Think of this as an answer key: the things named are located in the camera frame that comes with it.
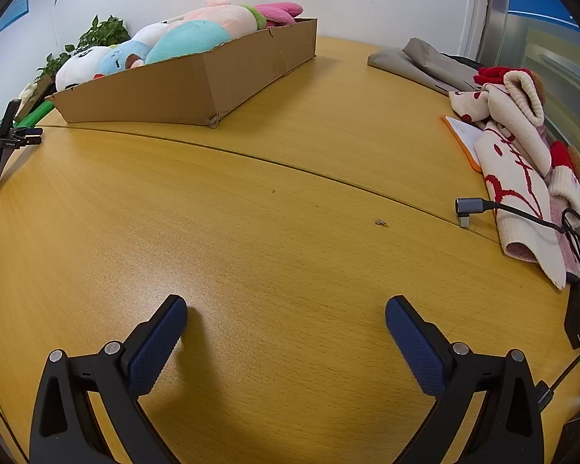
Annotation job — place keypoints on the green potted plant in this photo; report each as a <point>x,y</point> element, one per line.
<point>101,34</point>

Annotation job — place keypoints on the cardboard box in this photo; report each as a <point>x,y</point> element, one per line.
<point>174,92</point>

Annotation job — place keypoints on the orange folder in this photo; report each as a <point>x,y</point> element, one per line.
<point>464,135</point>

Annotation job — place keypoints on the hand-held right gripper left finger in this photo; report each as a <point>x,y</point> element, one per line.
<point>157,343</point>

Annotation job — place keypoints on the pink pig plush teal body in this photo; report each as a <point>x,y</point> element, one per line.
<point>193,38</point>

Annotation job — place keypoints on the grey cloth bag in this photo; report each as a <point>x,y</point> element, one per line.
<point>415,63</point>

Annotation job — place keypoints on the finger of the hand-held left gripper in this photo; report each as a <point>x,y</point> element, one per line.
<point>29,131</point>
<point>31,140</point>

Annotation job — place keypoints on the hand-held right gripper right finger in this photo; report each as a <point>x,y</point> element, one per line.
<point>418,348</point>

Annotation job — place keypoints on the green hoop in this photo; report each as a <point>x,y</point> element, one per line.
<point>34,115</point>

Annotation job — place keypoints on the glass door with blue band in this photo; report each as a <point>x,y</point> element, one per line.
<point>522,9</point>

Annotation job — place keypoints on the red and white knitted cloth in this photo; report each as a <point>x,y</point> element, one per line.
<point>512,164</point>

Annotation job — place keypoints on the pink plush toy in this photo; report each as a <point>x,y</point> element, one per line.
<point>280,9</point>

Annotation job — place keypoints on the blue framed wall poster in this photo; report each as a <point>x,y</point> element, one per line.
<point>14,9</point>

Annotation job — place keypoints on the white plush toy black ears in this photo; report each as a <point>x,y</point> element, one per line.
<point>80,67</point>

